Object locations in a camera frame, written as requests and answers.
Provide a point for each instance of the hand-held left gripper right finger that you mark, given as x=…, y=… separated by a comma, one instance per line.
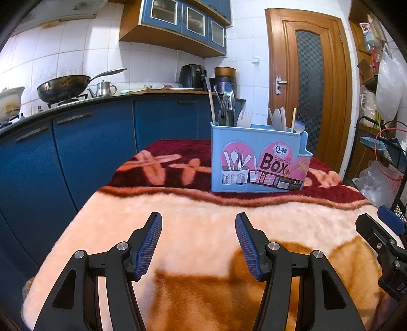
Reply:
x=248, y=245

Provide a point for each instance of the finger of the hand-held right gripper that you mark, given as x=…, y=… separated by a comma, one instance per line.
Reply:
x=392, y=221

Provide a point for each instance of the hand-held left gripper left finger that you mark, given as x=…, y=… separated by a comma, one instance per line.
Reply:
x=149, y=245

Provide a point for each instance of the blue utensil holder box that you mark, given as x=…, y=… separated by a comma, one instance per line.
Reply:
x=235, y=137

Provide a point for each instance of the metal fork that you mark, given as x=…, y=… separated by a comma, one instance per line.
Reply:
x=300, y=125

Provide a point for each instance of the clear plastic bag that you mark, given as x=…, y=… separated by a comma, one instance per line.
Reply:
x=378, y=181

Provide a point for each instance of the printed plush blanket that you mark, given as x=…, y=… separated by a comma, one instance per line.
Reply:
x=206, y=216

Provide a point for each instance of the blue base cabinets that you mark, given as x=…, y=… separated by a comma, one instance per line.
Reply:
x=95, y=143

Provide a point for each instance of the white plastic fork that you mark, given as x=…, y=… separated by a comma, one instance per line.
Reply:
x=244, y=119

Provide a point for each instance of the pale wooden spatula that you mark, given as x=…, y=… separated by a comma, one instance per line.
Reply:
x=271, y=119
x=284, y=119

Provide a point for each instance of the pale spoon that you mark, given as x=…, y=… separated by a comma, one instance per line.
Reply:
x=277, y=119

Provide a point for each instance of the white plastic bag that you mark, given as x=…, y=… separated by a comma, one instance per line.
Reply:
x=388, y=89

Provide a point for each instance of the short wooden chopstick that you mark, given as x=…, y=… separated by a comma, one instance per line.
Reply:
x=294, y=119

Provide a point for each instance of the metal tongs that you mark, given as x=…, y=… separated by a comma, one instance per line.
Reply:
x=229, y=105

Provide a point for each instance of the long wooden chopstick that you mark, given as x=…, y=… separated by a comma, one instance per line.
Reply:
x=211, y=106

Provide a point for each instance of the wooden cutting board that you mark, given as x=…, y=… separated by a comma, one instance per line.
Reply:
x=175, y=90

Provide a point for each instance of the metal kettle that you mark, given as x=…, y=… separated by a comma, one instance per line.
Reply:
x=103, y=89

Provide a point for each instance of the gas stove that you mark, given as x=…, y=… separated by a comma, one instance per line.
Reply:
x=68, y=102

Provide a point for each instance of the dark pot with brown lid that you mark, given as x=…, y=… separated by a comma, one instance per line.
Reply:
x=225, y=74

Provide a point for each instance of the black air fryer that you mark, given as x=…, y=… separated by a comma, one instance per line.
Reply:
x=192, y=76

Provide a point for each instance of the black wok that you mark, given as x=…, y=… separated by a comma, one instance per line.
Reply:
x=63, y=86

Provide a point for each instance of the white clay pot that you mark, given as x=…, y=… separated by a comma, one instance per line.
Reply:
x=11, y=103

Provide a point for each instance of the wooden door with glass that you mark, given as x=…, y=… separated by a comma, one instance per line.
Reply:
x=279, y=47

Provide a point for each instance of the wooden shelf unit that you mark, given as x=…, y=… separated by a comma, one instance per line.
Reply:
x=365, y=19

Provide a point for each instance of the blue wall cabinet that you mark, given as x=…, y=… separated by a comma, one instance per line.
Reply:
x=178, y=19

